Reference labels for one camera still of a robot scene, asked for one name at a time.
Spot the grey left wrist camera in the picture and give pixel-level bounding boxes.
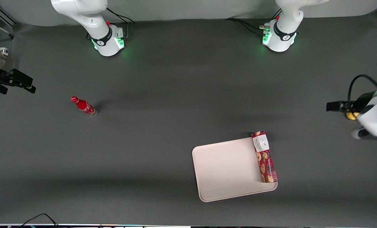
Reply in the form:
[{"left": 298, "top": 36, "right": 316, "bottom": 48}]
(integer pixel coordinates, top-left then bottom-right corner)
[{"left": 351, "top": 128, "right": 377, "bottom": 142}]

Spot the black base cable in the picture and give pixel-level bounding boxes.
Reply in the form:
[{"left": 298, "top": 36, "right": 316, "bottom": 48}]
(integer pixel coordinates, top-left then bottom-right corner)
[
  {"left": 225, "top": 18, "right": 265, "bottom": 36},
  {"left": 106, "top": 8, "right": 135, "bottom": 24}
]

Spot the black left base cable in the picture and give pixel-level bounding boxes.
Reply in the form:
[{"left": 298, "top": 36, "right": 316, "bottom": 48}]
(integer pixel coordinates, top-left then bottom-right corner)
[{"left": 225, "top": 18, "right": 265, "bottom": 36}]

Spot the black metal stand frame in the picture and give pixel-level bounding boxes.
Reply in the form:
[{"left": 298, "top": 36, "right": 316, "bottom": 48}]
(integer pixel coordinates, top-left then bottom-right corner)
[{"left": 0, "top": 4, "right": 19, "bottom": 40}]

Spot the black table edge cable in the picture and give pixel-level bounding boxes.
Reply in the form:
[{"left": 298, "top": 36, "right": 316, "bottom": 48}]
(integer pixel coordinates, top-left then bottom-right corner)
[{"left": 17, "top": 213, "right": 60, "bottom": 228}]

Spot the grey backdrop curtain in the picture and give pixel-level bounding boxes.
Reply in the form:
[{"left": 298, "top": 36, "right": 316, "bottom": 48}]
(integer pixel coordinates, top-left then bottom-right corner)
[{"left": 0, "top": 0, "right": 377, "bottom": 27}]

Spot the cream plastic tray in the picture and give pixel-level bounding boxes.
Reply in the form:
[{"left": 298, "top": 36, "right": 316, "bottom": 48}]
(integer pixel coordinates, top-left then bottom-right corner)
[{"left": 192, "top": 137, "right": 278, "bottom": 202}]

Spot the black looped gripper cable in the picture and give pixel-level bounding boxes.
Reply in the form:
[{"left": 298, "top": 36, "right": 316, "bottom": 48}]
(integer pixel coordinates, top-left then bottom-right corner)
[{"left": 348, "top": 74, "right": 377, "bottom": 102}]

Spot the black right base cable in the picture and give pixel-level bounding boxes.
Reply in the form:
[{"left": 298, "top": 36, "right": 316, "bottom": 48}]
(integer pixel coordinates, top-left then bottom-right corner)
[{"left": 106, "top": 8, "right": 135, "bottom": 24}]

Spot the red soda bottle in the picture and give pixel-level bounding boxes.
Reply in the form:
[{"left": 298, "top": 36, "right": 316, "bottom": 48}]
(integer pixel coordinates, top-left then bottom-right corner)
[{"left": 71, "top": 96, "right": 98, "bottom": 117}]

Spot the red cookie box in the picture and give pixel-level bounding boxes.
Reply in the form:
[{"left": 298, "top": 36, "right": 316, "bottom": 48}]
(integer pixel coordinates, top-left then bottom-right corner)
[{"left": 251, "top": 131, "right": 278, "bottom": 183}]

